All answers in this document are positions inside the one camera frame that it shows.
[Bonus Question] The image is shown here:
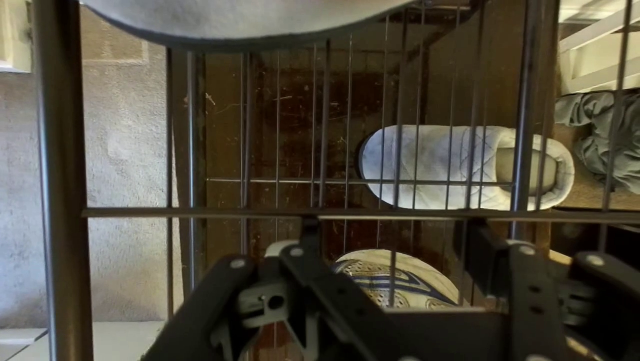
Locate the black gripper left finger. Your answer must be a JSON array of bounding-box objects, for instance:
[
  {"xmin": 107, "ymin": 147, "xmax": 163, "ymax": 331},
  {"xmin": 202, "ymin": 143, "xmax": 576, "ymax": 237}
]
[{"xmin": 141, "ymin": 253, "xmax": 296, "ymax": 361}]

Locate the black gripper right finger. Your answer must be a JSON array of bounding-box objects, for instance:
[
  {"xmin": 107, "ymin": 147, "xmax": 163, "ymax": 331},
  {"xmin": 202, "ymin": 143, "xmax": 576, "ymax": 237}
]
[{"xmin": 459, "ymin": 219, "xmax": 640, "ymax": 361}]

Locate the black metal shoe rack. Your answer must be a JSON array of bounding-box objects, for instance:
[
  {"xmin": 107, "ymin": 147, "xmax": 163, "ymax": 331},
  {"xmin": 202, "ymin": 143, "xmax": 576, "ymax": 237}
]
[{"xmin": 31, "ymin": 0, "xmax": 640, "ymax": 361}]

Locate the grey crumpled cloth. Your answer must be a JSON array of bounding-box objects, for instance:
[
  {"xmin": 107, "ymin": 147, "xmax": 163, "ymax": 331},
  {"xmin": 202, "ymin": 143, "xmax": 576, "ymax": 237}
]
[{"xmin": 554, "ymin": 89, "xmax": 640, "ymax": 195}]

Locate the grey sneaker middle shelf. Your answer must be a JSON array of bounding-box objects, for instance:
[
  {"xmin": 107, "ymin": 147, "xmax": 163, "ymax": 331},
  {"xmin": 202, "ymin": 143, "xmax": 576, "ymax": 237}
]
[{"xmin": 335, "ymin": 248, "xmax": 460, "ymax": 311}]

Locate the grey slipper on dresser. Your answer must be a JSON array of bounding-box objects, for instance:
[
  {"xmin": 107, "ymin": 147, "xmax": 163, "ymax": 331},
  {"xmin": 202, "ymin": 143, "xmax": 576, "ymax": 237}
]
[{"xmin": 356, "ymin": 121, "xmax": 576, "ymax": 212}]

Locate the grey slipper top shelf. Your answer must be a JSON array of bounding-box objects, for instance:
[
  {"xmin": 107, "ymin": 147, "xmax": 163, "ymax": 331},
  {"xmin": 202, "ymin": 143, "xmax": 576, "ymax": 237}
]
[{"xmin": 81, "ymin": 0, "xmax": 412, "ymax": 47}]

